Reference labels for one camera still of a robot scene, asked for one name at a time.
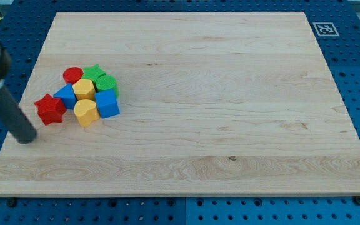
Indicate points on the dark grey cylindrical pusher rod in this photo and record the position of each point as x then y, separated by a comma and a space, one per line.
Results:
14, 119

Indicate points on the red star block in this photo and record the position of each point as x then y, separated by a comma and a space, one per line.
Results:
50, 109

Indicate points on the green star block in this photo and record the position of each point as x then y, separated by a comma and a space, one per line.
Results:
93, 73

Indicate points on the blue triangle block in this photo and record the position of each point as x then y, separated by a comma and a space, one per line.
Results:
67, 95

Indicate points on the red cylinder block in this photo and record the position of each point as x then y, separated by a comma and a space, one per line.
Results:
72, 74

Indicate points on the yellow hexagon block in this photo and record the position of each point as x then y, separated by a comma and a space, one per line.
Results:
84, 89

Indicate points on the yellow heart block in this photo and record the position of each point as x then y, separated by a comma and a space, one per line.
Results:
86, 112

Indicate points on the black bolt front left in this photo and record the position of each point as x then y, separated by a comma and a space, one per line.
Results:
11, 202

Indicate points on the black bolt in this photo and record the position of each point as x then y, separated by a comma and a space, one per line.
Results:
11, 202
356, 200

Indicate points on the blue cube block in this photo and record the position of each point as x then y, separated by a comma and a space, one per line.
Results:
107, 103

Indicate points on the green cylinder block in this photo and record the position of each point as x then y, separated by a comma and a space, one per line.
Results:
107, 82

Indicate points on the wooden board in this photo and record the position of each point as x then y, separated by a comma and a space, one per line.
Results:
228, 104

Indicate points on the white fiducial marker tag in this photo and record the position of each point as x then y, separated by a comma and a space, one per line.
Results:
325, 29

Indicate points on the black bolt front right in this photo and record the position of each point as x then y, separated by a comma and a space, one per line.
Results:
356, 200

